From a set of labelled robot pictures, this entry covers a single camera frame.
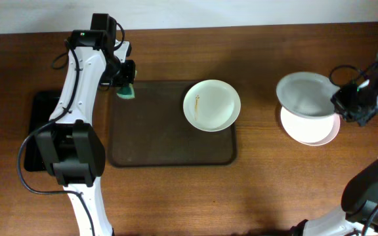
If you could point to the green and yellow sponge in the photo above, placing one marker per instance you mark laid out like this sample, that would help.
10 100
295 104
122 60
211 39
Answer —
127 92

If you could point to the large brown tray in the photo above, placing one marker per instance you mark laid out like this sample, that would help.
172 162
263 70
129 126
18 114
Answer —
151 130

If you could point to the pale blue plate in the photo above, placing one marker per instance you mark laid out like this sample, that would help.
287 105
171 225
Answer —
306 94

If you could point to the small black tray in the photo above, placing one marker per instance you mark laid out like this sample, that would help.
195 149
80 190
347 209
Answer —
44 103

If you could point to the pale green plate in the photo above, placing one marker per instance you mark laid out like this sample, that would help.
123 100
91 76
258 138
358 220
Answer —
211 105

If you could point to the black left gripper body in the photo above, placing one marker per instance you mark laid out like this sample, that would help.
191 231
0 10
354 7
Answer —
127 77

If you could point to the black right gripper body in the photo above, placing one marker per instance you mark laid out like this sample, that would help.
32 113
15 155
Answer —
341 105

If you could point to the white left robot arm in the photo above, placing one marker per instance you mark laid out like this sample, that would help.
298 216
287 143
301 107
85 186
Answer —
70 148

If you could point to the pink plate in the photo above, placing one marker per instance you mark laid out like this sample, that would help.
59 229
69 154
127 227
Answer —
311 132

